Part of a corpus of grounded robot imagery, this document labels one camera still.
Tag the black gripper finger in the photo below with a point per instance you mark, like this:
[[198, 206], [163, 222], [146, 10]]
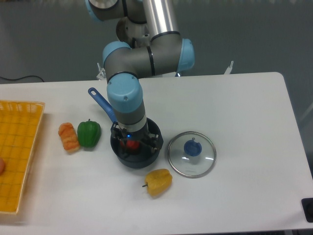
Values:
[[117, 140], [154, 142]]

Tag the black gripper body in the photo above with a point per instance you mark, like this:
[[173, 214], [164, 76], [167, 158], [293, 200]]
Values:
[[140, 135]]

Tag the red toy tomato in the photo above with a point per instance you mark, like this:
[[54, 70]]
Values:
[[130, 145]]

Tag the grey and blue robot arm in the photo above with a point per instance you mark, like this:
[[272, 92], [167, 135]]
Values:
[[125, 64]]

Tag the glass pot lid blue knob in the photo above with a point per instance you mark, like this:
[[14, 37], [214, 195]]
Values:
[[191, 154]]

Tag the dark blue saucepan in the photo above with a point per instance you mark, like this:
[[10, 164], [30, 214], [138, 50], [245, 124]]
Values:
[[141, 157]]

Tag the green toy bell pepper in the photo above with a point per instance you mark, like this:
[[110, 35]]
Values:
[[89, 133]]

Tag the yellow toy bell pepper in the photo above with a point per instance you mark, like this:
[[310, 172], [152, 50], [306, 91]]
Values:
[[157, 181]]

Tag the orange toy bread roll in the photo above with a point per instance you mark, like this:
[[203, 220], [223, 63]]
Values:
[[68, 137]]

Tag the yellow woven basket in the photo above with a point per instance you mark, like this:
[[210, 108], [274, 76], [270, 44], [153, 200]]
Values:
[[19, 125]]

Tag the pink object in basket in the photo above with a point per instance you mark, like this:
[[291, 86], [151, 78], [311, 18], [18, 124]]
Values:
[[2, 165]]

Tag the black device at table edge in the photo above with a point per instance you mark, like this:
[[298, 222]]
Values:
[[307, 204]]

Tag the left white table bracket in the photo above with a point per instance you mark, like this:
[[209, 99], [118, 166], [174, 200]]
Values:
[[101, 73]]

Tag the white table bracket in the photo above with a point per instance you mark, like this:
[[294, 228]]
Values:
[[229, 68], [101, 73]]

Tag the right white table bracket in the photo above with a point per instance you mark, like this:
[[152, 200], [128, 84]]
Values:
[[229, 68]]

